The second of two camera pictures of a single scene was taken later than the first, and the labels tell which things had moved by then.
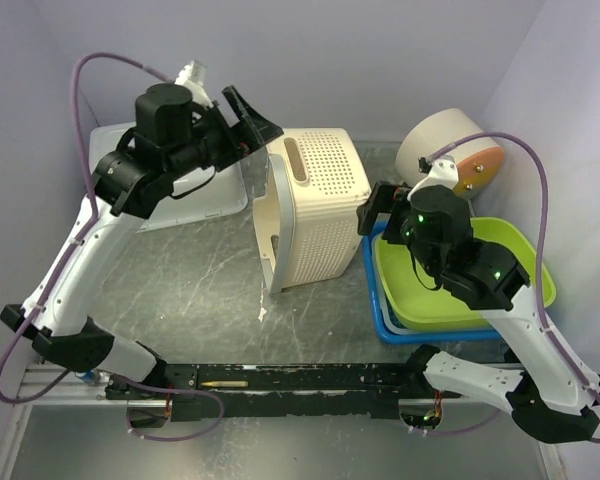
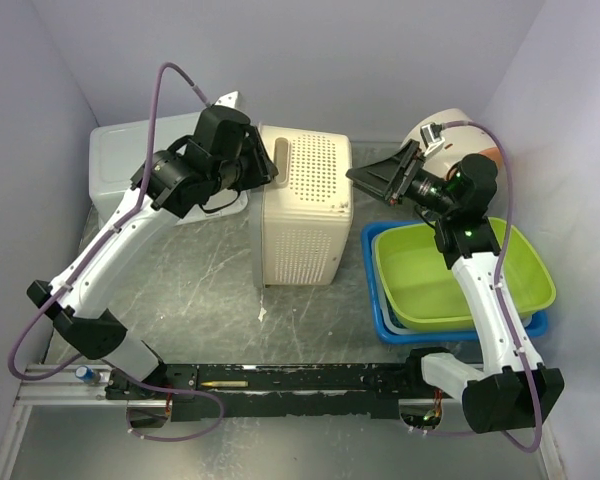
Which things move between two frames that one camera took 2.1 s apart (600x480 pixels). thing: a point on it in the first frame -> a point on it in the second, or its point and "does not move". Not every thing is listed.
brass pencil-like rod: (226, 384) does not move
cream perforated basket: (306, 221) does not move
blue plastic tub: (410, 337) does not move
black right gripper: (384, 197) -> (391, 177)
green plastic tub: (412, 300) does not move
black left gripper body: (223, 144) -> (253, 168)
